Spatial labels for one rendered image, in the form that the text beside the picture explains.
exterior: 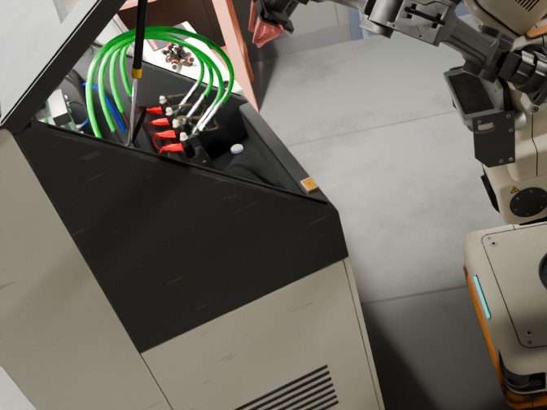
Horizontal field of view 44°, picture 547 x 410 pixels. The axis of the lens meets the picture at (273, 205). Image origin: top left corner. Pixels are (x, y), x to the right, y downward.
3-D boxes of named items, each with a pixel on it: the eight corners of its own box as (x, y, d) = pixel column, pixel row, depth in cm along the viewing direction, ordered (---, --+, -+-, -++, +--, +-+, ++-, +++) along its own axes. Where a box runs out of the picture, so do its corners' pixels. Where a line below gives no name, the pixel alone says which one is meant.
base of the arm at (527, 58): (565, 74, 140) (545, 48, 149) (533, 59, 138) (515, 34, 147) (538, 107, 145) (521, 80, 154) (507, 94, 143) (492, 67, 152)
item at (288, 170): (343, 247, 177) (331, 202, 167) (327, 255, 176) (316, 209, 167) (261, 141, 225) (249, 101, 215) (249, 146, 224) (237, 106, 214)
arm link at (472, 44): (427, 51, 111) (453, -9, 108) (360, 24, 117) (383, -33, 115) (498, 85, 148) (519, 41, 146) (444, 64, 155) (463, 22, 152)
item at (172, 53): (202, 64, 237) (197, 50, 233) (174, 76, 235) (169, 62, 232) (185, 42, 254) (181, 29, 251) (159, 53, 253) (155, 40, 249)
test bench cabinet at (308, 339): (389, 425, 222) (349, 257, 174) (229, 507, 214) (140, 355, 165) (305, 292, 277) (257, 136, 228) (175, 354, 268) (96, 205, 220)
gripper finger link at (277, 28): (244, 44, 161) (264, 13, 156) (238, 27, 166) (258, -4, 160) (268, 53, 165) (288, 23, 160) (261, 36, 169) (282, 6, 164)
